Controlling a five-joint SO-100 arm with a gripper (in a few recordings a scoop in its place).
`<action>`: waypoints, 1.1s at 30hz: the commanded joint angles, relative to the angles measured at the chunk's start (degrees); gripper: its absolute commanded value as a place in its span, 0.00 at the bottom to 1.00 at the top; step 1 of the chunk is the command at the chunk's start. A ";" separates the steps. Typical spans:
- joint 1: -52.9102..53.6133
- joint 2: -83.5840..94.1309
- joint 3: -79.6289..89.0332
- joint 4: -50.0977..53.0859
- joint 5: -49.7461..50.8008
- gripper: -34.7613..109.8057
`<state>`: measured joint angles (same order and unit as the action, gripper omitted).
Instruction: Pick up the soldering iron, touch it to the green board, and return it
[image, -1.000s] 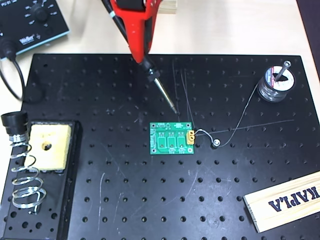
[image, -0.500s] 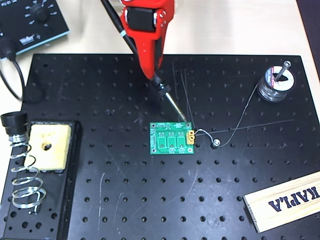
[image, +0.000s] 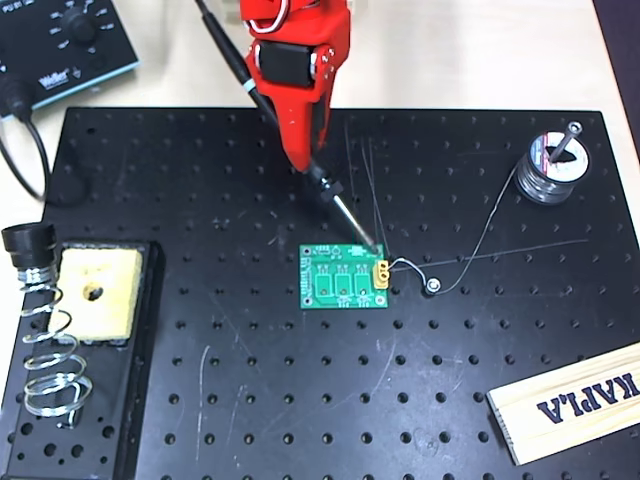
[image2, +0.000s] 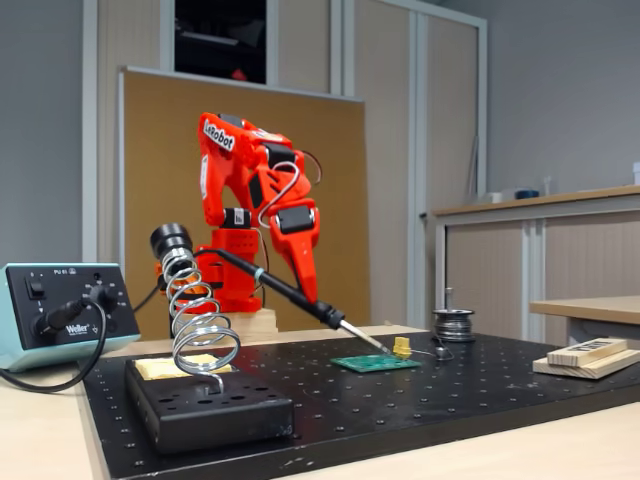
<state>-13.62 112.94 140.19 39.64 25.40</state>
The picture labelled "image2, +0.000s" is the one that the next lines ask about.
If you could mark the grey leaning strips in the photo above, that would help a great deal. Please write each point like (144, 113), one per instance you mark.
(473, 170)

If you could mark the brown cork pinboard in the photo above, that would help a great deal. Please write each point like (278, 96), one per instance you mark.
(340, 200)

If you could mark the low beige sideboard cabinet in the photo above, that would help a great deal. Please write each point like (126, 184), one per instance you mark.
(590, 260)

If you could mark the black perforated breadboard plate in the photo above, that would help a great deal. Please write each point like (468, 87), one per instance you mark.
(400, 400)

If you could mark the green circuit board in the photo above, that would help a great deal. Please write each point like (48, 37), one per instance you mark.
(370, 363)

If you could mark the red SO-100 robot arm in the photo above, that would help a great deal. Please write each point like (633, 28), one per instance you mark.
(225, 165)

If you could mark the light wood desk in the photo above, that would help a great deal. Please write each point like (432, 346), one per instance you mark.
(590, 307)

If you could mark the wooden blocks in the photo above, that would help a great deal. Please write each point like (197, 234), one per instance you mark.
(590, 372)

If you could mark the black soldering iron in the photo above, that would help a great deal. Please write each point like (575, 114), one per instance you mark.
(290, 295)

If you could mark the small white container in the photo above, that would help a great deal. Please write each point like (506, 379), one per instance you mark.
(495, 198)

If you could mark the tall beige shutter cabinet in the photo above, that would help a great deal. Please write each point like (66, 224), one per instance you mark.
(385, 150)

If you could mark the black stand with spring holder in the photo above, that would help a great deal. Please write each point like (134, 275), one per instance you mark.
(210, 425)

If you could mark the stacked wooden plank robot base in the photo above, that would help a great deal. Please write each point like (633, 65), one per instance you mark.
(265, 327)

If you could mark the steel bolt through spool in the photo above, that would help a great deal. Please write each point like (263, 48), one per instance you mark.
(450, 300)

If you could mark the yellow power connector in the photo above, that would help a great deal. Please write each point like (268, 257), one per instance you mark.
(401, 345)

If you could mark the yellow cleaning sponge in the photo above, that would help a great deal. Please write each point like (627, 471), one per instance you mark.
(155, 370)

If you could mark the teal Weller soldering station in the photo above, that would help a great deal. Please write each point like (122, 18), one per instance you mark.
(55, 285)

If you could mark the wooden plank with Kapla print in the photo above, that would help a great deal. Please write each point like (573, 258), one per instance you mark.
(565, 357)

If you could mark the small red object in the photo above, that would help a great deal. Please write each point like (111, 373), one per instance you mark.
(240, 76)

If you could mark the white box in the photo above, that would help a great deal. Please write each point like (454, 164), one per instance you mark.
(636, 175)

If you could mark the blue tape roll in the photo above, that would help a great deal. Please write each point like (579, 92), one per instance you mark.
(526, 194)

